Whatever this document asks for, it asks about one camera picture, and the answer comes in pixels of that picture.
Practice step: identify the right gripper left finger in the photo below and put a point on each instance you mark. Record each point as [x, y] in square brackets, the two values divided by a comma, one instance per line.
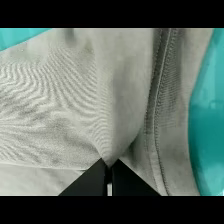
[90, 183]

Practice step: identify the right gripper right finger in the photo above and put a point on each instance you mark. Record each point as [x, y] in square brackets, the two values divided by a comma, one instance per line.
[128, 183]

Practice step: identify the grey T-shirt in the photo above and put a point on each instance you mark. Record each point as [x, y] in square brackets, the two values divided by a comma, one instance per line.
[86, 100]

